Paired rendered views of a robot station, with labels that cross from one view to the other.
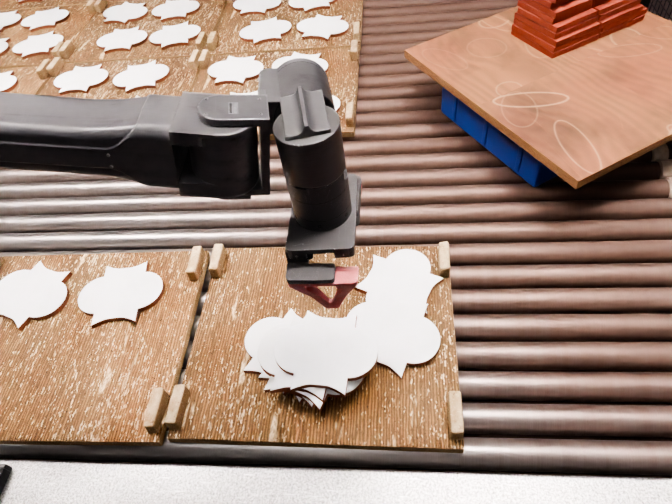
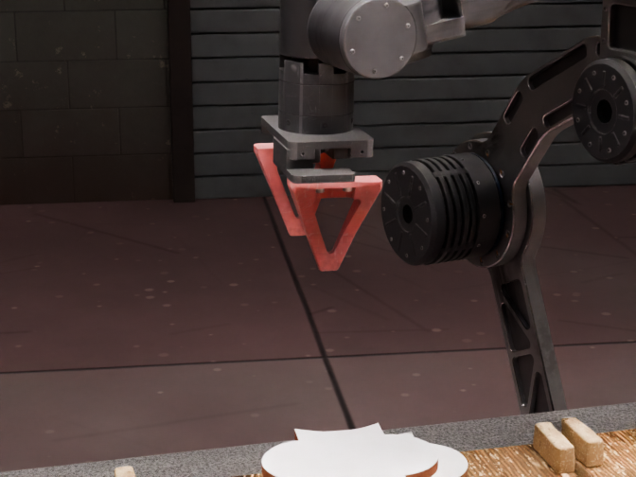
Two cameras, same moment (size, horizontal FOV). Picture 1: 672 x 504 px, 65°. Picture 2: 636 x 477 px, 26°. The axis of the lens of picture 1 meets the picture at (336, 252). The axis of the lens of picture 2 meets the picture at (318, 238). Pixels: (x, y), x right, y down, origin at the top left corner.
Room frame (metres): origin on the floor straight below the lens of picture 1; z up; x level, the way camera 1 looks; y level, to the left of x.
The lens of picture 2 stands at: (1.31, -0.42, 1.49)
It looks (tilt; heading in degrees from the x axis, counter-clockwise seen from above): 16 degrees down; 155
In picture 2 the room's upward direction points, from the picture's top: straight up
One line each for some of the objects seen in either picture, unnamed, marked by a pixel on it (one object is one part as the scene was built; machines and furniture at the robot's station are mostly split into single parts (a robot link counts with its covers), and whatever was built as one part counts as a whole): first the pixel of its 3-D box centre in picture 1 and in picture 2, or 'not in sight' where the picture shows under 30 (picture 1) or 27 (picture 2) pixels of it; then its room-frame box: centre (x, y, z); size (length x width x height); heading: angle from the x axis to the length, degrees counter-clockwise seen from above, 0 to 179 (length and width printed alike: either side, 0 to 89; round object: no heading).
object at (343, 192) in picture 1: (320, 196); (315, 103); (0.37, 0.01, 1.29); 0.10 x 0.07 x 0.07; 170
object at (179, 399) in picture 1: (177, 406); (554, 447); (0.34, 0.26, 0.95); 0.06 x 0.02 x 0.03; 169
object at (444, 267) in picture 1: (443, 259); not in sight; (0.53, -0.18, 0.95); 0.06 x 0.02 x 0.03; 169
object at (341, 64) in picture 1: (271, 87); not in sight; (1.13, 0.09, 0.94); 0.41 x 0.35 x 0.04; 80
